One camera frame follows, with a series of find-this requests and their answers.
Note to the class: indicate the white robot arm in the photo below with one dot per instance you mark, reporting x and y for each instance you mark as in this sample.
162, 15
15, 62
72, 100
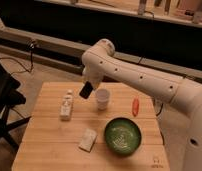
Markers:
183, 94

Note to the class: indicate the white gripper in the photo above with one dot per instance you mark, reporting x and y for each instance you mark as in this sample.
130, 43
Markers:
92, 79

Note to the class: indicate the green bowl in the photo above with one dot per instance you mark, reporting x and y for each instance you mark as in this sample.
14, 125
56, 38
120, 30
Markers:
122, 136

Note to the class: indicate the orange carrot toy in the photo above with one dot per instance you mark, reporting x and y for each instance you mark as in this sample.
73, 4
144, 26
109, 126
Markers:
135, 107

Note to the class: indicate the white plastic bottle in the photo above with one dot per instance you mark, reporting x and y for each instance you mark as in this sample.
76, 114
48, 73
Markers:
67, 105

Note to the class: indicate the black office chair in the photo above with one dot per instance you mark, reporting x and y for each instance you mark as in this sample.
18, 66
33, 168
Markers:
9, 97

